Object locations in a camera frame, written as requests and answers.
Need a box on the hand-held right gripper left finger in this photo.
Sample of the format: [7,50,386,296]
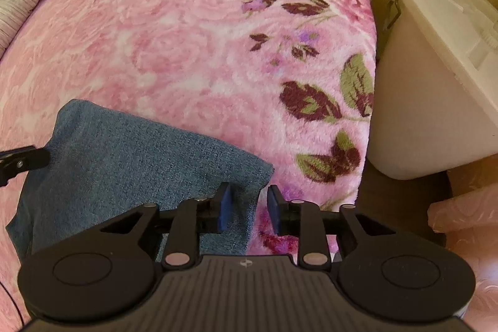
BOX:
[97,182,233,271]

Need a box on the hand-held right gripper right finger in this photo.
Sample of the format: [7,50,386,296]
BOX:
[267,184,392,272]

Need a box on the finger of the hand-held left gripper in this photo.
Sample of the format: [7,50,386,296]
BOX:
[0,146,50,187]

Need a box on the blue denim cloth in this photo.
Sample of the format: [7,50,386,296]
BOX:
[6,99,275,263]

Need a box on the white striped pillow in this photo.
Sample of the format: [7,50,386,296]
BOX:
[0,0,46,53]

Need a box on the pink rose print blanket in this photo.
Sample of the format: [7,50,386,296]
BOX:
[0,0,378,325]

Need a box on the white lidded plastic bin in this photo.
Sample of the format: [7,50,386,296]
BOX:
[368,0,498,181]

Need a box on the pink plastic bag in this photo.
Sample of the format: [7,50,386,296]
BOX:
[427,157,498,332]

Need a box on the black cable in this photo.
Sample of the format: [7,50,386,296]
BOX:
[0,270,25,323]

